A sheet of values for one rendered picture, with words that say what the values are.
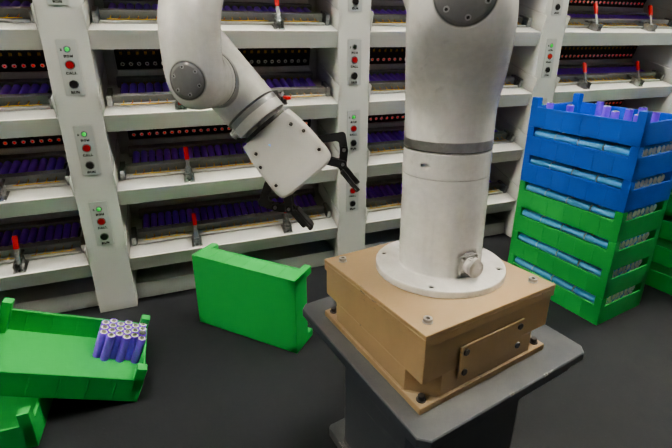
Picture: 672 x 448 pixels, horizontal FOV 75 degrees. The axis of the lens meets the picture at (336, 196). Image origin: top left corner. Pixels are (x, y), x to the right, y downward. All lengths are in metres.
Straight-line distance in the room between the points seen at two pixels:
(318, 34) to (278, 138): 0.65
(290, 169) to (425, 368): 0.32
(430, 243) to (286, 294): 0.50
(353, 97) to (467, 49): 0.80
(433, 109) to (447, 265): 0.21
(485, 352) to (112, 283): 1.02
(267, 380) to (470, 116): 0.74
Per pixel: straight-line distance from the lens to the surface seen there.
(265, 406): 1.01
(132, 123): 1.21
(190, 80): 0.58
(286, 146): 0.63
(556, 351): 0.75
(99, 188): 1.25
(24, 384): 1.06
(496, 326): 0.63
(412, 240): 0.62
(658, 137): 1.26
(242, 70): 0.64
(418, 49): 0.53
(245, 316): 1.15
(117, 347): 1.16
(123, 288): 1.36
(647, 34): 2.01
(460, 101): 0.56
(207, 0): 0.59
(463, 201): 0.59
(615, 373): 1.24
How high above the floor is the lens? 0.71
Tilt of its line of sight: 20 degrees down
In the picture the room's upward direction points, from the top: straight up
